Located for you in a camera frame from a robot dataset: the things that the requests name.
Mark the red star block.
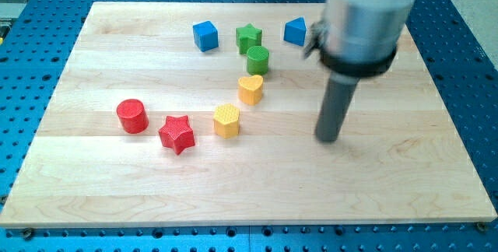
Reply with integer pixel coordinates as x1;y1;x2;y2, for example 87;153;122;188
158;115;195;155

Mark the green star block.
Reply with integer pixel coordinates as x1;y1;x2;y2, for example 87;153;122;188
236;23;262;54

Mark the yellow hexagon block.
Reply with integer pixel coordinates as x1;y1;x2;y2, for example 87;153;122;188
213;103;240;138

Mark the yellow heart block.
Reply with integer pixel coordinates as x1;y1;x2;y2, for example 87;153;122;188
237;75;264;106

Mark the green cylinder block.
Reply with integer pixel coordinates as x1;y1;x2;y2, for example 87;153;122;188
247;46;269;75

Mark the light wooden board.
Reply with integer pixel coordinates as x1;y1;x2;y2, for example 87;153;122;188
1;2;496;228

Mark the blue cube block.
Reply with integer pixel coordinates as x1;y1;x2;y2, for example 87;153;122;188
192;21;219;52

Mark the blue pentagon block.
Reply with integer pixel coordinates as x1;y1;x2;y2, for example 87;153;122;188
283;17;307;47

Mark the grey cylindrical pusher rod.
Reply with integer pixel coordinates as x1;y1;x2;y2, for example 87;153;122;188
315;72;359;143

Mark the red cylinder block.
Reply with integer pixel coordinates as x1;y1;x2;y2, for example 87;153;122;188
116;99;149;134

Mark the blue perforated metal table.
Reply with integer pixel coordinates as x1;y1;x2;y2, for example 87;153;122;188
1;0;497;252

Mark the black clamp ring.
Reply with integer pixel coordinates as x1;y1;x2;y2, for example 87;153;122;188
303;19;398;79

